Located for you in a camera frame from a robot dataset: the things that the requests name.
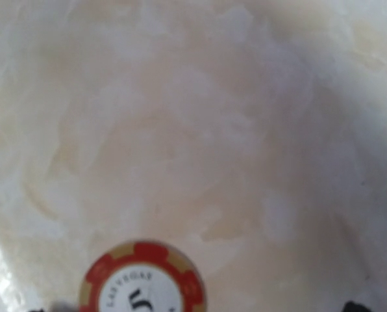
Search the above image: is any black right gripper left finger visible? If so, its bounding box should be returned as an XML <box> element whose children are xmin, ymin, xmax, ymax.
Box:
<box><xmin>26</xmin><ymin>304</ymin><xmax>81</xmax><ymax>312</ymax></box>

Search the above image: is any single orange poker chip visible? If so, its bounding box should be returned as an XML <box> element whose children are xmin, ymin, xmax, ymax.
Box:
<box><xmin>79</xmin><ymin>240</ymin><xmax>208</xmax><ymax>312</ymax></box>

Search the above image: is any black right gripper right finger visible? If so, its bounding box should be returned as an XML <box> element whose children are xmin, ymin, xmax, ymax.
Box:
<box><xmin>342</xmin><ymin>301</ymin><xmax>371</xmax><ymax>312</ymax></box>

